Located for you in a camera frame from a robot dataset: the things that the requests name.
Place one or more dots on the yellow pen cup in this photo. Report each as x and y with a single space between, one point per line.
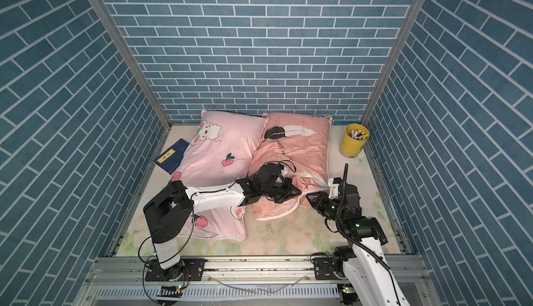
350 147

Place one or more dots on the light pink bunny pillow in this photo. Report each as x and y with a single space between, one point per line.
220 152

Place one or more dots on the salmon pink feather pillow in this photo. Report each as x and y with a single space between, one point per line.
300 143

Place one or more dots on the dark blue booklet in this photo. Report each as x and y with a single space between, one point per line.
171 158

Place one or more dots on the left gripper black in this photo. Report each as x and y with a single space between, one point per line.
287 194

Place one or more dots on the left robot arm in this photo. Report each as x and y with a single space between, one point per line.
173 207

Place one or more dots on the aluminium mounting rail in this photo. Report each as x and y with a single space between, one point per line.
231 280

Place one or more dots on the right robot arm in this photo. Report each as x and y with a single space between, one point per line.
362 262

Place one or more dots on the floral table mat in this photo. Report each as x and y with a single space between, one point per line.
301 232

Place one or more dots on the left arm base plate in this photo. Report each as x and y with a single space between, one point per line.
187 270

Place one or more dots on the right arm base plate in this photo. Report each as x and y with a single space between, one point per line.
325 269

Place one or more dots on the markers in cup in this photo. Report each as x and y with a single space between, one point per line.
359 134

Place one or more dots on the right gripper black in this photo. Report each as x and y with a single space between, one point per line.
320 201

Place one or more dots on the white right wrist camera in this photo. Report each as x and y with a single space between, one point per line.
334 187

